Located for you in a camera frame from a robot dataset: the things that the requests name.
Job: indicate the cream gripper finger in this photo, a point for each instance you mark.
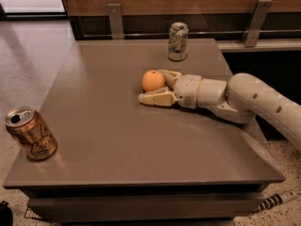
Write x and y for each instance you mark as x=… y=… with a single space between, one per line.
x=160 y=97
x=171 y=77

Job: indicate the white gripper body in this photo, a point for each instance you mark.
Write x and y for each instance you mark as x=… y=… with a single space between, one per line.
x=186 y=89

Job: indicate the orange fruit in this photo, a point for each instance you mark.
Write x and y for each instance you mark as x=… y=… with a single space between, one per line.
x=152 y=80

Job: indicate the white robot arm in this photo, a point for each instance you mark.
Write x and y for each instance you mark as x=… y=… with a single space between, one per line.
x=239 y=99

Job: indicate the green white 7up can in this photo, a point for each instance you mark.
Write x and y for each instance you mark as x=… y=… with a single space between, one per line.
x=178 y=35

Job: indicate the orange gold soda can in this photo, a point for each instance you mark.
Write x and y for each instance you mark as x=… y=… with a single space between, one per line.
x=30 y=130

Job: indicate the grey side shelf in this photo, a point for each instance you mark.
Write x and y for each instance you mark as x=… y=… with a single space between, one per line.
x=273 y=45

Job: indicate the grey table drawer front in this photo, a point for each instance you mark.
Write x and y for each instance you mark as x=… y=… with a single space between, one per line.
x=145 y=207

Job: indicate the black object bottom left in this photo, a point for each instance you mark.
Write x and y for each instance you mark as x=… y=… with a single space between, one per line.
x=6 y=217

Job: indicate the right metal wall bracket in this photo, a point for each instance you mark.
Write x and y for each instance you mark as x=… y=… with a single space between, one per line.
x=253 y=30

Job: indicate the metal wall bracket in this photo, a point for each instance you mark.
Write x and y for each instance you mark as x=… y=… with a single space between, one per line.
x=253 y=30
x=115 y=20

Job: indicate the left metal wall bracket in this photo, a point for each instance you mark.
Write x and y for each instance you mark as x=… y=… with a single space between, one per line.
x=115 y=20

